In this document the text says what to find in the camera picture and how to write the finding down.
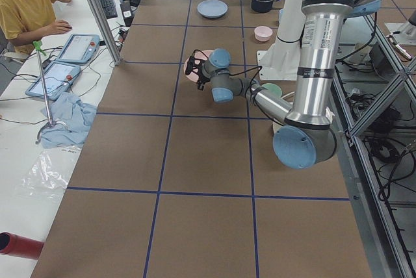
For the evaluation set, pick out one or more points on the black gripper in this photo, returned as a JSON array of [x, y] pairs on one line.
[[200, 78]]

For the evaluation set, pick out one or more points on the pink plate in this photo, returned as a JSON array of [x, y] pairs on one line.
[[199, 56]]

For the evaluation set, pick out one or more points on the light blue plate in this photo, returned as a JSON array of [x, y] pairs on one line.
[[212, 9]]

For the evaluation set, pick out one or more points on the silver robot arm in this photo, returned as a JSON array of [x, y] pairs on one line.
[[305, 137]]

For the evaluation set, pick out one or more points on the pink bowl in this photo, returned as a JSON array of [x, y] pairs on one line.
[[263, 33]]

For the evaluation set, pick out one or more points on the green bowl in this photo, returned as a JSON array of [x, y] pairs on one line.
[[272, 90]]

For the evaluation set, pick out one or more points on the cream toaster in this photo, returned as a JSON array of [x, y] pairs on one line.
[[288, 96]]

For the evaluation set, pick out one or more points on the light blue cup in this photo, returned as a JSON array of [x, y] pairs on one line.
[[281, 11]]

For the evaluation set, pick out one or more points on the black keyboard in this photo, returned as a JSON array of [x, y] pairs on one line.
[[109, 8]]

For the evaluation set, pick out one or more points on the upper teach pendant tablet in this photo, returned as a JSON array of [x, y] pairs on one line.
[[79, 49]]

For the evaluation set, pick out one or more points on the teach pendant tablet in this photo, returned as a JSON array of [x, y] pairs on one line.
[[79, 49], [59, 76]]

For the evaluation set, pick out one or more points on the light blue cloth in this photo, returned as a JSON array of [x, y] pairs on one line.
[[78, 118]]

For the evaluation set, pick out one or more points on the lower teach pendant tablet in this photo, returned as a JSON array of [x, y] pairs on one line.
[[59, 76]]

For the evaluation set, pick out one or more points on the metal stand with green clip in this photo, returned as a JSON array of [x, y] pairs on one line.
[[51, 123]]

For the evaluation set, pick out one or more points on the clear plastic bag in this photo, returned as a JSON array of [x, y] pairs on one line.
[[50, 174]]

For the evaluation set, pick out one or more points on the person in yellow shirt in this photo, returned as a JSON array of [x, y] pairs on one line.
[[26, 21]]

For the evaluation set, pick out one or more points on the red cylinder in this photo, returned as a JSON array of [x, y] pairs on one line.
[[19, 246]]

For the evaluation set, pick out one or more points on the white camera pole base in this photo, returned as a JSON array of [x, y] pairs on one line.
[[281, 60]]

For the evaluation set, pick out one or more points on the aluminium frame post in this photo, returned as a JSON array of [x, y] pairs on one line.
[[105, 31]]

